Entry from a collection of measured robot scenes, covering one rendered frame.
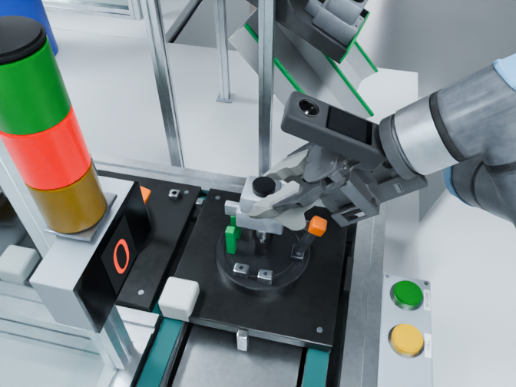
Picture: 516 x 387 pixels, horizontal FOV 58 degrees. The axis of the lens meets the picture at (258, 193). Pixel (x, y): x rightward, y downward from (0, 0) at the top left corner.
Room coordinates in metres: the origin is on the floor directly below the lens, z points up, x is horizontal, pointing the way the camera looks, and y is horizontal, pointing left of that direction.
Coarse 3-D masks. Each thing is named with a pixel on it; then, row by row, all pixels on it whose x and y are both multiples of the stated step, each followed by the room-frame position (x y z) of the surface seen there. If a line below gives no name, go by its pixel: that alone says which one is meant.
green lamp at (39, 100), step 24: (48, 48) 0.25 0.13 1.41; (0, 72) 0.23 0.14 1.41; (24, 72) 0.23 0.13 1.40; (48, 72) 0.24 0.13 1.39; (0, 96) 0.23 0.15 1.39; (24, 96) 0.23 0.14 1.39; (48, 96) 0.24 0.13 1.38; (0, 120) 0.23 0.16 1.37; (24, 120) 0.23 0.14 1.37; (48, 120) 0.23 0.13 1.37
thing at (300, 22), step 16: (256, 0) 0.64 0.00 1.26; (288, 0) 0.62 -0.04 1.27; (304, 0) 0.70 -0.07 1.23; (320, 0) 0.72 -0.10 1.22; (288, 16) 0.62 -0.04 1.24; (304, 16) 0.66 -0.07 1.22; (368, 16) 0.69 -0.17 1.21; (304, 32) 0.61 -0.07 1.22; (320, 32) 0.61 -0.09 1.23; (320, 48) 0.60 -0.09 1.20; (336, 48) 0.59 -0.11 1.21
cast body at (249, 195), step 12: (252, 180) 0.43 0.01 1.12; (264, 180) 0.42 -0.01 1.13; (276, 180) 0.43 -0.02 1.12; (252, 192) 0.41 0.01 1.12; (264, 192) 0.40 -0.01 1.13; (228, 204) 0.42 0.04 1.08; (240, 204) 0.40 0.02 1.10; (252, 204) 0.39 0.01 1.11; (240, 216) 0.40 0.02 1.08; (252, 228) 0.39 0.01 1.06; (264, 228) 0.39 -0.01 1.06; (276, 228) 0.38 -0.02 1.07
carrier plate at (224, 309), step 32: (224, 192) 0.54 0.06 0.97; (224, 224) 0.47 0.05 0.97; (192, 256) 0.41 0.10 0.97; (320, 256) 0.41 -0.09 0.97; (224, 288) 0.35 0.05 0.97; (320, 288) 0.35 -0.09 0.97; (192, 320) 0.31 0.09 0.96; (224, 320) 0.30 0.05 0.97; (256, 320) 0.30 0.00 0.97; (288, 320) 0.30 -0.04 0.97; (320, 320) 0.30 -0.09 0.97
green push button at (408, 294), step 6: (402, 282) 0.36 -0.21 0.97; (408, 282) 0.36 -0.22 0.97; (396, 288) 0.35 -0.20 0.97; (402, 288) 0.35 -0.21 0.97; (408, 288) 0.35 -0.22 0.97; (414, 288) 0.35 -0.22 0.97; (396, 294) 0.34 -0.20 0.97; (402, 294) 0.34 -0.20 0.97; (408, 294) 0.34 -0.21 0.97; (414, 294) 0.34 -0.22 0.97; (420, 294) 0.34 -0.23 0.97; (396, 300) 0.34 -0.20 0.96; (402, 300) 0.33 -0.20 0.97; (408, 300) 0.33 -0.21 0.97; (414, 300) 0.33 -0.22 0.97; (420, 300) 0.33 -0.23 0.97; (408, 306) 0.33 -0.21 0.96; (414, 306) 0.33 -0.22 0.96
